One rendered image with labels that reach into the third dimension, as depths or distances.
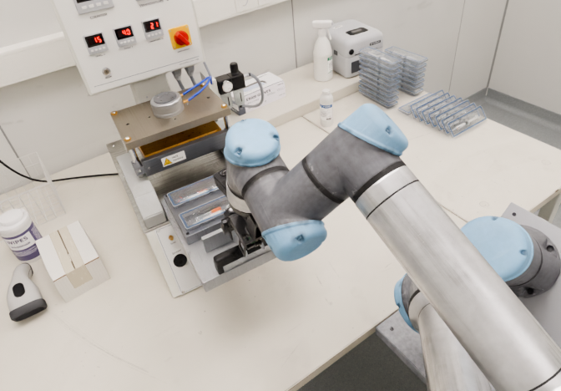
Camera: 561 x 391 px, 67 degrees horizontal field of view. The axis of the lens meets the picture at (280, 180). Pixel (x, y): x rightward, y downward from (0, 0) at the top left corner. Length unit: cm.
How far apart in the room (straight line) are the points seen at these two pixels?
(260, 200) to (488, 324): 29
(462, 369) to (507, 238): 25
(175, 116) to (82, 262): 44
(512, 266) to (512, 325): 34
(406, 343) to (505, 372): 56
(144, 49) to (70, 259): 58
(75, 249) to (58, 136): 59
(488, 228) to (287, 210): 42
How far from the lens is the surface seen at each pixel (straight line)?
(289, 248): 52
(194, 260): 91
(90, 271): 122
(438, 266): 47
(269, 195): 54
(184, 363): 104
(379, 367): 184
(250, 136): 57
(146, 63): 123
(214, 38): 179
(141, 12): 119
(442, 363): 70
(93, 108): 171
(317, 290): 109
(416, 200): 48
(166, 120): 110
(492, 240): 83
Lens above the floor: 163
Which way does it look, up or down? 39 degrees down
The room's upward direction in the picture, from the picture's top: 7 degrees counter-clockwise
